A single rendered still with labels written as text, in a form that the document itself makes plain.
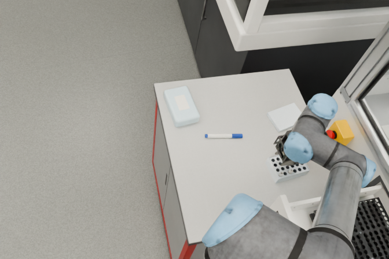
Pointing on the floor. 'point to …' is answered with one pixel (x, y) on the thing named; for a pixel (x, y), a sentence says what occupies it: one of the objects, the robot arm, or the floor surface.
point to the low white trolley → (222, 154)
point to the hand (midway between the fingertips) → (288, 159)
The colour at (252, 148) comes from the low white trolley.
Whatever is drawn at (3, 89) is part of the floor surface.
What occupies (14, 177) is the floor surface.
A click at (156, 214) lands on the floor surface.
